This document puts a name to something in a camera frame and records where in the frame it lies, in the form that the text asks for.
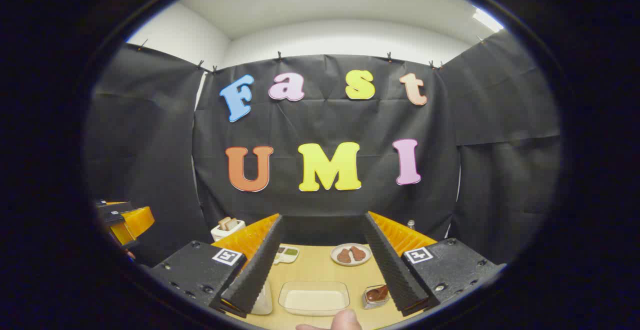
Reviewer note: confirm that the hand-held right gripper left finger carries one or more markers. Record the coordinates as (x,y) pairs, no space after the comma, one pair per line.
(255,270)

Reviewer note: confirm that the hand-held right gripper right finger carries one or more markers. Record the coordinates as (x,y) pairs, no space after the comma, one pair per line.
(395,275)

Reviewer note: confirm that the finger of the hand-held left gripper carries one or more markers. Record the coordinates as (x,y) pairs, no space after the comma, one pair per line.
(114,207)
(135,222)

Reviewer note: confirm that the clear chopstick holder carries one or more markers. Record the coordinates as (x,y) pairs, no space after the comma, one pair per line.
(372,304)

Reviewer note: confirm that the clear dish of rice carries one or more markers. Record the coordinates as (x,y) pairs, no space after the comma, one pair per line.
(314,300)

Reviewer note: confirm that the white divided bean dish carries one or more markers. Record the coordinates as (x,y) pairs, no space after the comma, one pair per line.
(287,255)

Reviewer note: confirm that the brown meat piece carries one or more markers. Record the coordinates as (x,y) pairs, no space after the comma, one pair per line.
(344,256)
(358,253)

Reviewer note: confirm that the white round plate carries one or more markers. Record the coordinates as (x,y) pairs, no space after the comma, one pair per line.
(351,263)

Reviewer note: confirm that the white toaster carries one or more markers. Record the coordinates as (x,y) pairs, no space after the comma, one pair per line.
(226,232)

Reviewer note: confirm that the toast slice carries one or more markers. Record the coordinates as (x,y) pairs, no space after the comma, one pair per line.
(232,224)
(223,222)

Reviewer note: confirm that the small ceiling light panel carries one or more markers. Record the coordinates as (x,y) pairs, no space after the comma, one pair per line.
(487,20)

